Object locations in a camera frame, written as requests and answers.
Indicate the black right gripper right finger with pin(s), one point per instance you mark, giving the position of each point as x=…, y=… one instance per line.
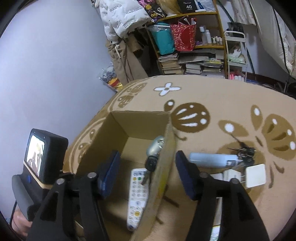
x=240, y=219

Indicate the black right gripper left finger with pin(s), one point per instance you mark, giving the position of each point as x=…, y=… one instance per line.
x=55, y=217

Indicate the white square charger adapter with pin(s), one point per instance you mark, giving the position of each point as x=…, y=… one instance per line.
x=253, y=176

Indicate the brown cardboard box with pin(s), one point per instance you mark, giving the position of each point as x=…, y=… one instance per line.
x=130, y=133

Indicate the black car key with tag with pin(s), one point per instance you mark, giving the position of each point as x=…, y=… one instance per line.
x=150, y=166

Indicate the left hand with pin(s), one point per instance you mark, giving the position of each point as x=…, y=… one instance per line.
x=20, y=224

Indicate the bunch of keys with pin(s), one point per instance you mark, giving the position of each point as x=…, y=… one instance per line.
x=244, y=153

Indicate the light blue power bank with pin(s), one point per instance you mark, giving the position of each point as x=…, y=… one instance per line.
x=213, y=160

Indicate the white remote control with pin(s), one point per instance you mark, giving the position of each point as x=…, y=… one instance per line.
x=137, y=199

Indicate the plush toy bag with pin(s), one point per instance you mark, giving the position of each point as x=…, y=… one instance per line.
x=110, y=79

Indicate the beige patterned round rug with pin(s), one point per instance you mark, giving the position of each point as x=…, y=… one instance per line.
x=204, y=113

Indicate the beige trench coat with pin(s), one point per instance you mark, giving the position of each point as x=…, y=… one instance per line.
x=126, y=64

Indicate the stack of books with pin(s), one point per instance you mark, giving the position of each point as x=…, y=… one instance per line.
x=206, y=63

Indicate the white puffer jacket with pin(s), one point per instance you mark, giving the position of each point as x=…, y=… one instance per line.
x=121, y=17

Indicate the teal storage bin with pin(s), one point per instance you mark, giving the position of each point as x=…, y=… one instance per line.
x=161, y=33

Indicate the white metal cart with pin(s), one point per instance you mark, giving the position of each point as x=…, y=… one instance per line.
x=236, y=55

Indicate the red patterned bag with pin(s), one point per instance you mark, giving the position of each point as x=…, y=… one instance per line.
x=184, y=33

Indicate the wooden shelf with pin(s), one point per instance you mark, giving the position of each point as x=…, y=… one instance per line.
x=209, y=19

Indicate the black box labelled 40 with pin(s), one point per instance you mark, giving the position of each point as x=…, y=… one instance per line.
x=187, y=6

